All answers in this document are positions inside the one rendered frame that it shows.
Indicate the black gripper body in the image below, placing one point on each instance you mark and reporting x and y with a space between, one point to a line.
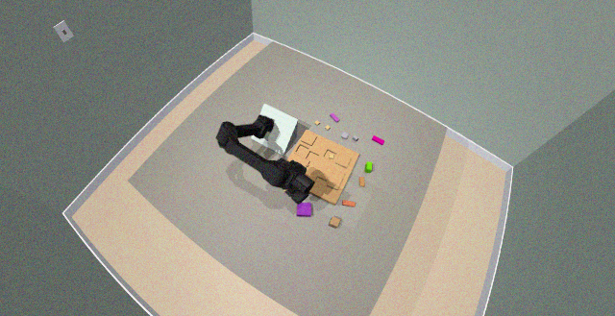
297 196

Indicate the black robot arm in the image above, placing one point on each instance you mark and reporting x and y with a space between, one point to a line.
275 172

